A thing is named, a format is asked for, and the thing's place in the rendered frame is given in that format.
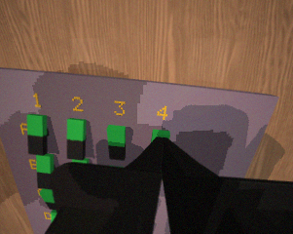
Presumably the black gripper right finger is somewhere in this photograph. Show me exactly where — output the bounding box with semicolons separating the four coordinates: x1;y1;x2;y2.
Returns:
161;137;293;234

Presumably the grey switch panel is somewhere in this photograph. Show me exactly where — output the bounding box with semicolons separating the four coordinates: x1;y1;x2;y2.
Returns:
0;67;279;234

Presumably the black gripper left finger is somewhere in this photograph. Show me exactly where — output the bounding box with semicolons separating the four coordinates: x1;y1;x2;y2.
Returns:
50;136;164;234

